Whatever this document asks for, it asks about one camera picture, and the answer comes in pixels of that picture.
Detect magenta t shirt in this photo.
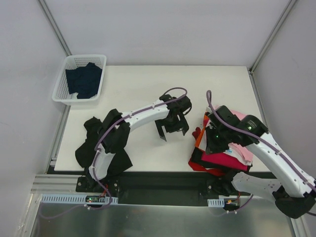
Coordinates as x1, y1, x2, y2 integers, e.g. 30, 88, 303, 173
201, 113, 248, 171

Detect red t shirt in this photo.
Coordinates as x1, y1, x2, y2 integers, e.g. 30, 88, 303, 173
188, 127, 224, 177

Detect white plastic laundry basket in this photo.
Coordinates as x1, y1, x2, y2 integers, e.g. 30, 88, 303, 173
52, 54, 107, 106

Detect white t shirt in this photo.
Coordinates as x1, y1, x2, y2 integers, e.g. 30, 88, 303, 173
198, 107, 253, 166

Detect pink t shirt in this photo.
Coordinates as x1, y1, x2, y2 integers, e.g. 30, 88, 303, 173
224, 143, 253, 166

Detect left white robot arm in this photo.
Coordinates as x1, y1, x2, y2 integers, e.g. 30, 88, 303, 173
87, 94, 192, 192

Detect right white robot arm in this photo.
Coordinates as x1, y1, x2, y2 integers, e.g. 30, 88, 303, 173
205, 106, 316, 219

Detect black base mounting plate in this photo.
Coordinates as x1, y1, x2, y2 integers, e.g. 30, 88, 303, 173
75, 171, 251, 205

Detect navy blue t shirt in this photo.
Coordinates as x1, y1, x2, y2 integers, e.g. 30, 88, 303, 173
65, 63, 102, 99

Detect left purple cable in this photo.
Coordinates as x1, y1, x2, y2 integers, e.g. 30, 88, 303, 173
39, 87, 188, 219

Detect purple cable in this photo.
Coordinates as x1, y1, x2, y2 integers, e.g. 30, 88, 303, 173
205, 90, 316, 215
39, 87, 188, 219

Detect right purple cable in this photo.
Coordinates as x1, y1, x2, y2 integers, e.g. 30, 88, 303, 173
205, 90, 316, 215

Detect right white cable duct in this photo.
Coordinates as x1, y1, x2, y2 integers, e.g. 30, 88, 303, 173
207, 198, 225, 208

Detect white cable duct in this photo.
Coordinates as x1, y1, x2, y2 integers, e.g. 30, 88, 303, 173
41, 194, 110, 205
207, 198, 225, 208

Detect aluminium frame rail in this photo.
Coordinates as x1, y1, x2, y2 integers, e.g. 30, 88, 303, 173
31, 174, 297, 198

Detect left white cable duct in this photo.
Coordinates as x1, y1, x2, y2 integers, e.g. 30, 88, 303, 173
41, 194, 110, 205

